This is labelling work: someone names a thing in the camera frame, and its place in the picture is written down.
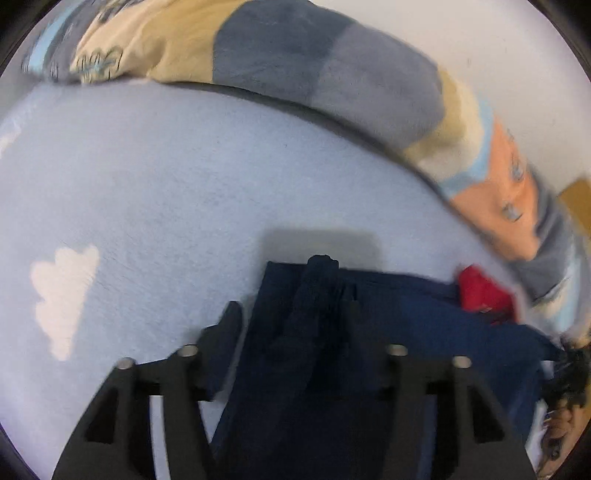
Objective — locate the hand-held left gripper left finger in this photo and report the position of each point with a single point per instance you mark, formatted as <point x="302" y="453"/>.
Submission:
<point x="224" y="332"/>

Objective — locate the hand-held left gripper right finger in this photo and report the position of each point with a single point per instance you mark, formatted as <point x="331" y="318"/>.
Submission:
<point x="406" y="392"/>

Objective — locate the navy work jacket red collar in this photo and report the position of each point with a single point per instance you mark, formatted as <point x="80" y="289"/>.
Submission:
<point x="300" y="369"/>

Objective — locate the light blue cloud bedsheet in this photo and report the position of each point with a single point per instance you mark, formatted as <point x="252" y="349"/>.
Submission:
<point x="184" y="184"/>

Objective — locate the dark floral cloth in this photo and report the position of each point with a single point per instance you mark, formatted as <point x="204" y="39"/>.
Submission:
<point x="568" y="392"/>

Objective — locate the wooden headboard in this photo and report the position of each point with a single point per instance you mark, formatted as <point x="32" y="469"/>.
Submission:
<point x="577" y="201"/>

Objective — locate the rolled patchwork blanket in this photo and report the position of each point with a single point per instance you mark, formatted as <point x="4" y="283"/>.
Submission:
<point x="323" y="60"/>

